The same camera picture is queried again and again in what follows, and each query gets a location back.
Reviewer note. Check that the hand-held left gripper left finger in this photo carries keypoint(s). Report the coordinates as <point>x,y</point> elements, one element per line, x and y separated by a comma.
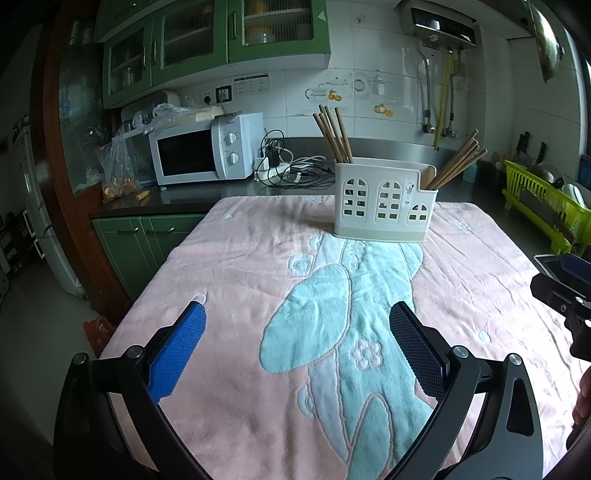
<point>178,353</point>

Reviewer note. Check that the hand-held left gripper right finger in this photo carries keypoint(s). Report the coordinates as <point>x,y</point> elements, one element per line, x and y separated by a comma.
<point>418,350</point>

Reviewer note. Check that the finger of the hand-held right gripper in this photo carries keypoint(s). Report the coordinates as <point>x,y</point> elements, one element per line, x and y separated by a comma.
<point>576,271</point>
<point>551,288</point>

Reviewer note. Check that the white plastic chopstick holder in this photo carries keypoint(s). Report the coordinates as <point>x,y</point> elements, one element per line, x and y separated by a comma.
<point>369,226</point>

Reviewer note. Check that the bunch of wooden chopsticks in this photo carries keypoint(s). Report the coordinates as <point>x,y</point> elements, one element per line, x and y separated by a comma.
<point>340,143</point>

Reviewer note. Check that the person's right hand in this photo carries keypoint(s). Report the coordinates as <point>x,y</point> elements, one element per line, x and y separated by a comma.
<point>583,397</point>

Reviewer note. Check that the steel kitchen sink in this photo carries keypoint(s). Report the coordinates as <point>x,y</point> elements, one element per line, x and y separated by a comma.
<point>547,264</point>

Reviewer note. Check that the dark flat board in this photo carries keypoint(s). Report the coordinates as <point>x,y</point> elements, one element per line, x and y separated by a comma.
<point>547,214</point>

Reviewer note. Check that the white plate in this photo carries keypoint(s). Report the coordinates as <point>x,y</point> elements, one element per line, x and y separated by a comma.
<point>573,194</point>

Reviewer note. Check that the red plastic bag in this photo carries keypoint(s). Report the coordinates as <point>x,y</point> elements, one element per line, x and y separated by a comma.
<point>98,334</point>

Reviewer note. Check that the green plastic dish rack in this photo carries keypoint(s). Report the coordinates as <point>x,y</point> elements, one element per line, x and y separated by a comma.
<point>526,194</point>

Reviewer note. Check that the pink towel with blue print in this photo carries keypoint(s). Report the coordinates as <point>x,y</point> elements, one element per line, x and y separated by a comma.
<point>240,277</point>

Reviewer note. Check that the metal bowl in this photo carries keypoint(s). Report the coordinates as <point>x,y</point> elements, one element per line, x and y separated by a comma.
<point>547,173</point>

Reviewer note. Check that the green base cabinet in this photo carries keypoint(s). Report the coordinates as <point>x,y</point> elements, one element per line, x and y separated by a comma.
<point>134,249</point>

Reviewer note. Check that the dish soap bottle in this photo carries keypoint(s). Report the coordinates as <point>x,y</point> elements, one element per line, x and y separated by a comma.
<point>471,174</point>

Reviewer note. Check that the small tan food piece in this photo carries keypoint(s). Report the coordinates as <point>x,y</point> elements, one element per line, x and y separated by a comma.
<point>143,195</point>

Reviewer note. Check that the clear plastic bag of food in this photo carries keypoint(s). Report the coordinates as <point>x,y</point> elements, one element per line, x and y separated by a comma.
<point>117,180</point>

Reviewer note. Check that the white microwave oven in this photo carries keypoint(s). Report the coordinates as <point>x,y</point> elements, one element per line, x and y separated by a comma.
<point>184,154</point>

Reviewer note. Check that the white refrigerator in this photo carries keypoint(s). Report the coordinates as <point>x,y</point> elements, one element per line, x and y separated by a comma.
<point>41,207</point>

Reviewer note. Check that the white power strip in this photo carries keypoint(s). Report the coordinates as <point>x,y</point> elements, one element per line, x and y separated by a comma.
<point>265,173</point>

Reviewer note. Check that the hanging metal pan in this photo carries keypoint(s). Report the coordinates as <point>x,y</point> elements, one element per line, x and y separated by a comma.
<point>547,41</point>

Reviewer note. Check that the crumpled clear plastic bag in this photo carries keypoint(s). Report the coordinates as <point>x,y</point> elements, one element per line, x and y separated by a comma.
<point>166,115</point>

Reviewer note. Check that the beige flat board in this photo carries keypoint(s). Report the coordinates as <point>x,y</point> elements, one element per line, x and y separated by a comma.
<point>217,113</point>

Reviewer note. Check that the white rounded kitchen appliance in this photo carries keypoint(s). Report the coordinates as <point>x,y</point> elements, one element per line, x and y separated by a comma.
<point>165,98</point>

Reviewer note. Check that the orange fruit wall sticker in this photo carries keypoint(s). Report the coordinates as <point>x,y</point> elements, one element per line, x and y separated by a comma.
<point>333,95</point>
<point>383,110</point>

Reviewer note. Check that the brown wooden door frame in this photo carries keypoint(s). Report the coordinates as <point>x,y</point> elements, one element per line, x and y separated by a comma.
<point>57,138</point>

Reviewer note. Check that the white wall socket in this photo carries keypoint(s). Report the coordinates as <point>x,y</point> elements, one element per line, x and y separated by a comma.
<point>207,98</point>

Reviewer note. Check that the black wall socket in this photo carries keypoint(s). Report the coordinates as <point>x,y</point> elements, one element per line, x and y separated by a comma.
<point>224,93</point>

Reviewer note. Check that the teapot wall decal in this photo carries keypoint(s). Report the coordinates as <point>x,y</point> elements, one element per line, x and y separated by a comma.
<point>359,84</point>

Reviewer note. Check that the printed wall notice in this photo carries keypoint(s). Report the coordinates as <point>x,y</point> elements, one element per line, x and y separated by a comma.
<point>250,85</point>

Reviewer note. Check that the wall water heater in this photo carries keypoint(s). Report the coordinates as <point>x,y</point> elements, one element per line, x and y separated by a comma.
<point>443,25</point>

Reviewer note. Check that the green wall cabinet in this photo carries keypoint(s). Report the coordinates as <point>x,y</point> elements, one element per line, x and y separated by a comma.
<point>194,37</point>

